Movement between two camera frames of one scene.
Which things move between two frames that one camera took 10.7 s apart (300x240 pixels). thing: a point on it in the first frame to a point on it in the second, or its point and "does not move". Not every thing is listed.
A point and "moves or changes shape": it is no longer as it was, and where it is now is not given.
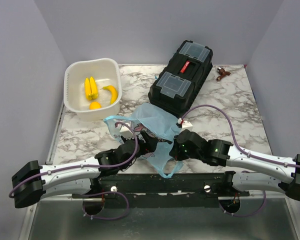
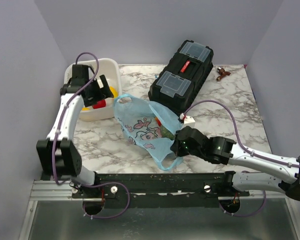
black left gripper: (149, 145) to (104, 93)
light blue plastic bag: (161, 127) moves or changes shape
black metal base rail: (165, 190) does not move
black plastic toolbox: (178, 83) does not move
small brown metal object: (222, 73) does not move
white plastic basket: (93, 89) does not move
